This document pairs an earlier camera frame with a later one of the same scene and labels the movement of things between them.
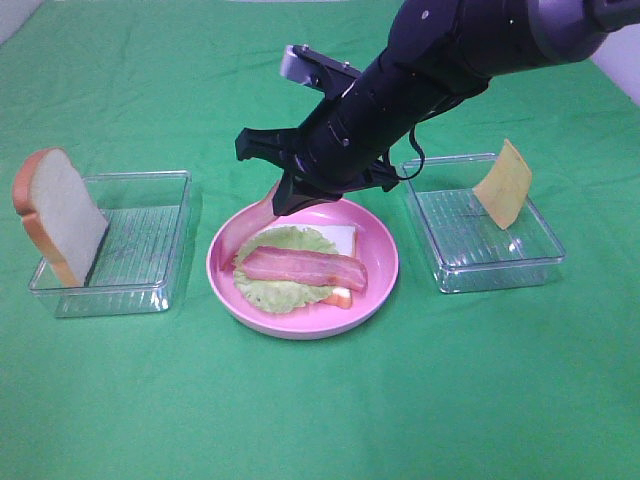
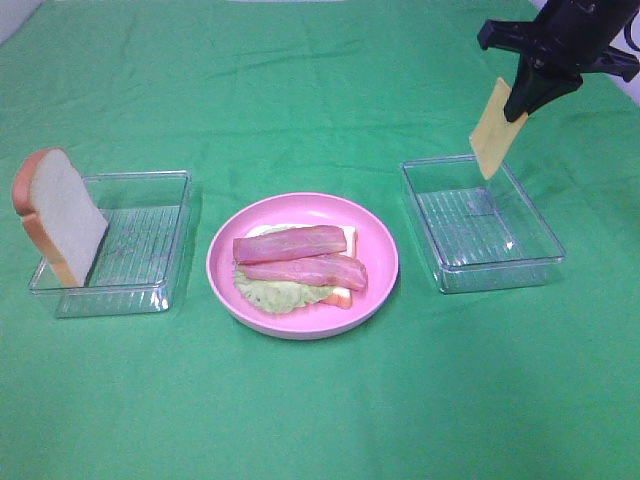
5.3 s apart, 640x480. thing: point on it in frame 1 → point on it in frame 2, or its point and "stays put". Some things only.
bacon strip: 290,265 stays put
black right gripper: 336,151 → 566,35
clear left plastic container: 140,266 stays put
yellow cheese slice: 505,186 → 493,132
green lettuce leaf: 277,295 stays put
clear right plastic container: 468,250 stays put
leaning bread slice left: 54,199 stays put
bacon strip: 245,229 → 291,243
